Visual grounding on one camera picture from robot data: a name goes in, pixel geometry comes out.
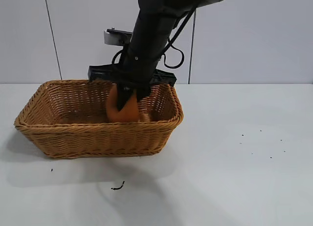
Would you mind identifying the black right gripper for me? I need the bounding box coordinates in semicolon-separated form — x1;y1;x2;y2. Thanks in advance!
88;63;178;112

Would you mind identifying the orange lumpy toy orange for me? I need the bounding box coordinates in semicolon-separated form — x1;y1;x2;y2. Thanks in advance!
106;87;140;124

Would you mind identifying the tan woven wicker basket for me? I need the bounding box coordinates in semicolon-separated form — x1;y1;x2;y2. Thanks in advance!
14;79;184;159

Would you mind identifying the small black curved scrap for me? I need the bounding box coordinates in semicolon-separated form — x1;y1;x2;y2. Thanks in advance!
111;181;126;191

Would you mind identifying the black looped cable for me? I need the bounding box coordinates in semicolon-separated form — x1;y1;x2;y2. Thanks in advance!
160;5;198;69
112;49;126;66

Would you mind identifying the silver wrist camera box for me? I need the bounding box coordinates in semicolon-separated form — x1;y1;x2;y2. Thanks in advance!
103;27;134;47

